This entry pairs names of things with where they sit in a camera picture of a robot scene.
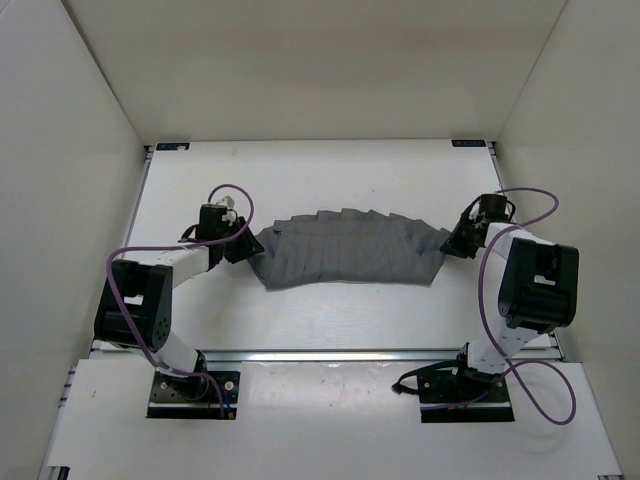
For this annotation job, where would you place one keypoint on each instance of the blue right corner label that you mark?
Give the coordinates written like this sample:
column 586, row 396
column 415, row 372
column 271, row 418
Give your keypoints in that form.
column 468, row 143

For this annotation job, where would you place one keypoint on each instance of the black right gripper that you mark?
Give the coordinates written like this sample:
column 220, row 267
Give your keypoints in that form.
column 453, row 247

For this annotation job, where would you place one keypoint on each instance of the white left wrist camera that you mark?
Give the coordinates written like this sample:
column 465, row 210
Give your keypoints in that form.
column 228, row 205

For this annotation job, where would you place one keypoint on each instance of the blue left corner label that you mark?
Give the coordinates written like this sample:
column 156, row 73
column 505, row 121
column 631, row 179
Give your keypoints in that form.
column 172, row 146

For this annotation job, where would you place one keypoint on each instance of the aluminium table rail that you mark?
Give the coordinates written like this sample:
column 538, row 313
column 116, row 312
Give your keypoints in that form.
column 331, row 355

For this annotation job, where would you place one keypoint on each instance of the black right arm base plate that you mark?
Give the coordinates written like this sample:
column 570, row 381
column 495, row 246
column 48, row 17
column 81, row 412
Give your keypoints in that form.
column 445, row 397

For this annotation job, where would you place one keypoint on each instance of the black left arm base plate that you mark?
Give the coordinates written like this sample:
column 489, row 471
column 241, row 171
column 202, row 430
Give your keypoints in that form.
column 193, row 398

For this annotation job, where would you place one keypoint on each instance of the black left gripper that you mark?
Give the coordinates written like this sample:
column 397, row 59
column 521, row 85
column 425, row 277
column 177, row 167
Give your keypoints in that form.
column 249, row 247

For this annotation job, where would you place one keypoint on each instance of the grey pleated skirt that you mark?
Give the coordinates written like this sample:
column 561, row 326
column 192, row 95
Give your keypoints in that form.
column 349, row 246

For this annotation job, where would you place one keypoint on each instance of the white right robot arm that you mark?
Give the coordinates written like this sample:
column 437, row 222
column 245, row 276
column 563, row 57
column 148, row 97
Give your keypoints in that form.
column 538, row 290

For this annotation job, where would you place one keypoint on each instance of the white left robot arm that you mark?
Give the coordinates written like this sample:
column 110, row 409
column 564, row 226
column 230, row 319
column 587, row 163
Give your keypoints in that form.
column 135, row 310

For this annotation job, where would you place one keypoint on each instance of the blue corner label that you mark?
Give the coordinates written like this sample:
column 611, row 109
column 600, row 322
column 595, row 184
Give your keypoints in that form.
column 172, row 146
column 468, row 143

